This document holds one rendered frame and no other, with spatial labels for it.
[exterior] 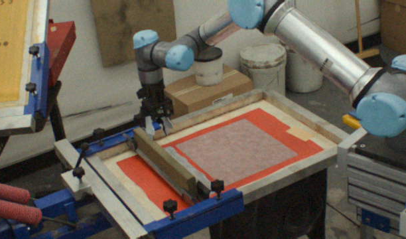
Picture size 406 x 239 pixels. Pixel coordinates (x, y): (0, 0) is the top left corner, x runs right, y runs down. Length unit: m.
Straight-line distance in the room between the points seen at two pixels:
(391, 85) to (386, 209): 0.43
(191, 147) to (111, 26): 1.86
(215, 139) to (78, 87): 1.96
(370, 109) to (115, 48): 2.83
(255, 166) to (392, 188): 0.61
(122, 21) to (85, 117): 0.66
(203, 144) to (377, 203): 0.79
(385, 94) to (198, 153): 1.00
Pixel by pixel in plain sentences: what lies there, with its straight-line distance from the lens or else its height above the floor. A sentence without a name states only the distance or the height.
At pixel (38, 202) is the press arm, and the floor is 1.04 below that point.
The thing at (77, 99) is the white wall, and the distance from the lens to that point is 4.35.
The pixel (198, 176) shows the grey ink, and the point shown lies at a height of 0.96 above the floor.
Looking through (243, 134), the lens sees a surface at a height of 0.96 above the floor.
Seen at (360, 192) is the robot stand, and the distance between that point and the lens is 1.94.
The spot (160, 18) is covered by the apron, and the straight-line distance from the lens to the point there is 4.36.
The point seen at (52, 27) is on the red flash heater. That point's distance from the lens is 3.43.
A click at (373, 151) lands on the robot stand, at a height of 1.26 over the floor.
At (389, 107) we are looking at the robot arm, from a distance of 1.57.
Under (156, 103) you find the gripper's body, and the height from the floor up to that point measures 1.27.
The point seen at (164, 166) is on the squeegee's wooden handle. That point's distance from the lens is 2.24.
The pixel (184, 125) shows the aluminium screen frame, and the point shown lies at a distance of 2.58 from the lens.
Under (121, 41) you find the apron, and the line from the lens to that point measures 4.25.
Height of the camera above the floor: 2.20
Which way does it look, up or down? 28 degrees down
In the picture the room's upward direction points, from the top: 8 degrees counter-clockwise
